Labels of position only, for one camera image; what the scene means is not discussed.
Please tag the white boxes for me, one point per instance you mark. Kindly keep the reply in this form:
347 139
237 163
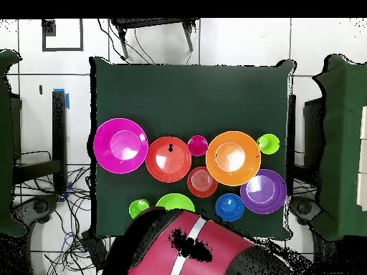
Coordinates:
363 157

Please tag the green bowl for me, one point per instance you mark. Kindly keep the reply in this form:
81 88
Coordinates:
175 202

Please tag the black power brick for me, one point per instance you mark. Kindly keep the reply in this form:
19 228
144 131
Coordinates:
94 249

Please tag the lime yellow cup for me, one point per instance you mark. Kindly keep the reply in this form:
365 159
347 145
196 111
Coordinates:
268 144

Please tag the small orange-red bowl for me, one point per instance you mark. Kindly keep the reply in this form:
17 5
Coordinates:
202 182

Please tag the wide orange-red bowl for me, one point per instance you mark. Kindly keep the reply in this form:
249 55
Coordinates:
169 163

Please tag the dark green tablecloth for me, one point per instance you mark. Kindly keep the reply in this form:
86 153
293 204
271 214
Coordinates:
186 100

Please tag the magenta red cup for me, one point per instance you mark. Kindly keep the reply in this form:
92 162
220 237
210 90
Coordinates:
197 145

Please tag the pink bowl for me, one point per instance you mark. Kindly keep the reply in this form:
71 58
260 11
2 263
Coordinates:
120 146

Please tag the blue bowl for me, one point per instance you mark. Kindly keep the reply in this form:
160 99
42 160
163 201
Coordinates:
229 207

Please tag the blue tape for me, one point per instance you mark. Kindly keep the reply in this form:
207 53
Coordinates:
67 101

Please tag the green cup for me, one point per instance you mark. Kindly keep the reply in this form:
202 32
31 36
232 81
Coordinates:
137 209

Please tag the green cloth side table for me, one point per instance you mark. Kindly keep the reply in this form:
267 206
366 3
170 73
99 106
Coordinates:
5 143
341 143

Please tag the purple bowl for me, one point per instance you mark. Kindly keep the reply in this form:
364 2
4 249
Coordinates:
263 192

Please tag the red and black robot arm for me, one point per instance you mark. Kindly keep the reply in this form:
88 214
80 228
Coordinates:
223 249

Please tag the large yellow-orange bowl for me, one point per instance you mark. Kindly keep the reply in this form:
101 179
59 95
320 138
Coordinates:
232 157

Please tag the black square floor frame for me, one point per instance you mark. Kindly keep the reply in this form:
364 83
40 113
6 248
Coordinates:
48 27

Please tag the black metal stand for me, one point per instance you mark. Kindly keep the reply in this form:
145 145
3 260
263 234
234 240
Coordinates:
149 22

